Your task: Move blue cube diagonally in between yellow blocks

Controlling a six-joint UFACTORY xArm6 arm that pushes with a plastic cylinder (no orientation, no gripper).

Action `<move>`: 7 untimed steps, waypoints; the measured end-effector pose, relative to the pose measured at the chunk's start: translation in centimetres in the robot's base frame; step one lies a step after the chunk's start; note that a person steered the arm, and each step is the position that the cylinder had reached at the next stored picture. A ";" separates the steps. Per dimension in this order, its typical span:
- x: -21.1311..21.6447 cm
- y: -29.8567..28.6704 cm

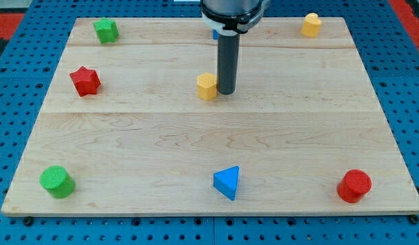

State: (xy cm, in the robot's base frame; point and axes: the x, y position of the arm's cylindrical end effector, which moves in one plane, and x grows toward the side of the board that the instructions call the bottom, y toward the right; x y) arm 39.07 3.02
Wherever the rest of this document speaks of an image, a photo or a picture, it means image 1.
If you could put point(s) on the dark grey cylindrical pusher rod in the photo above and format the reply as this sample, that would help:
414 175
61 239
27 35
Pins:
227 61

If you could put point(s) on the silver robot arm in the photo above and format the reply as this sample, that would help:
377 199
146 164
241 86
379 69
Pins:
230 19

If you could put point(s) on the yellow hexagon block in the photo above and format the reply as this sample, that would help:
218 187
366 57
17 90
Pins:
207 86

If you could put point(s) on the yellow heart block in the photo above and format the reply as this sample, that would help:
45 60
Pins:
311 25

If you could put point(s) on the green star block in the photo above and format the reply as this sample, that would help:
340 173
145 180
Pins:
106 30

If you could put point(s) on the blue triangle block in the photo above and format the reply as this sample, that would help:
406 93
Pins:
226 181

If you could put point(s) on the light wooden board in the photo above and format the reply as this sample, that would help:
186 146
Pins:
303 114

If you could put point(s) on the red star block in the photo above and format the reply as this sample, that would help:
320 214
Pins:
86 81

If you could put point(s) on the red cylinder block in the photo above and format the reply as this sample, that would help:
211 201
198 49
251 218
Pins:
354 186

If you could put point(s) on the green cylinder block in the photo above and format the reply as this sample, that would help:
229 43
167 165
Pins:
57 182

